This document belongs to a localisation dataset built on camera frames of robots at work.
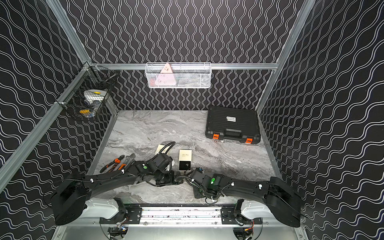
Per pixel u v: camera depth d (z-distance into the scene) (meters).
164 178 0.69
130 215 0.74
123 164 0.92
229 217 0.71
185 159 0.91
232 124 1.05
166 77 0.92
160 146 0.99
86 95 0.80
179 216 0.76
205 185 0.62
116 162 0.92
